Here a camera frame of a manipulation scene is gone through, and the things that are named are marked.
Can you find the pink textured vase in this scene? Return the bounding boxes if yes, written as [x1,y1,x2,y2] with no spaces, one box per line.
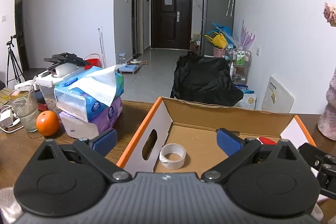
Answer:
[317,75,336,141]

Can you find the clear drinking glass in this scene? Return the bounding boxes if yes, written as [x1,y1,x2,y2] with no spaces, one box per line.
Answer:
[9,85,39,132]

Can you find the purple tissue pack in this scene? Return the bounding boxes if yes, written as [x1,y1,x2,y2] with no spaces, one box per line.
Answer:
[60,97,122,140]

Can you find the yellow bag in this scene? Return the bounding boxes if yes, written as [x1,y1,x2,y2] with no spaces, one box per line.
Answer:
[205,32,228,50]

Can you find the orange fruit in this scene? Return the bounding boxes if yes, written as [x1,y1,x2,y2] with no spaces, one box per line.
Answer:
[35,110,60,136]

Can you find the wire storage cart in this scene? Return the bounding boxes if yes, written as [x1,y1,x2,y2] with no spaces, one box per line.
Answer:
[225,49,252,85]

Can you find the clear plastic food container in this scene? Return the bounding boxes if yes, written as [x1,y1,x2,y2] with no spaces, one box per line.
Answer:
[36,63,84,115]

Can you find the white tape roll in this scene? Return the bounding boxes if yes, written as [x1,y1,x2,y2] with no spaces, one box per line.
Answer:
[159,143,186,170]

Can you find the blue pet feeder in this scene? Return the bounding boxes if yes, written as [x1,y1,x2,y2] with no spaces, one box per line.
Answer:
[118,53,141,74]

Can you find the orange cardboard box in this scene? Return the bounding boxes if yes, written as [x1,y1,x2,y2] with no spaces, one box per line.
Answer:
[117,97,315,176]

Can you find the white flat board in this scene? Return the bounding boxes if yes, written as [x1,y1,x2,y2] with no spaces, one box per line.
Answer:
[261,76,294,113]

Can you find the red lint brush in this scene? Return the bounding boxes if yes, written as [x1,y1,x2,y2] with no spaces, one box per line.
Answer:
[258,136,277,145]

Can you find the black camera tripod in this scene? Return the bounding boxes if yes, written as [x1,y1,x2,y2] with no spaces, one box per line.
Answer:
[6,34,25,87]

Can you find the black bag on chair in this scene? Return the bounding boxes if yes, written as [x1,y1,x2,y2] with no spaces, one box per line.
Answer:
[170,51,243,107]

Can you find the white charger and cables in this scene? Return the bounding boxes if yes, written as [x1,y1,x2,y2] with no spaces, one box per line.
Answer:
[0,104,25,134]

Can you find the grey refrigerator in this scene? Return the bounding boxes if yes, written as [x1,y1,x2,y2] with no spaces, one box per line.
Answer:
[200,0,234,56]

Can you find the dark brown entrance door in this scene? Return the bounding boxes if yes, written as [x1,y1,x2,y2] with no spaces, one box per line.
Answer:
[151,0,193,50]

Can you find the red plastic bucket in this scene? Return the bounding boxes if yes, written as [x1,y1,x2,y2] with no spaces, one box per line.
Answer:
[84,53,103,70]

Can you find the blue tissue pack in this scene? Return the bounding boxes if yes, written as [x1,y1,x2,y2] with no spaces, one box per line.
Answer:
[54,66,124,122]

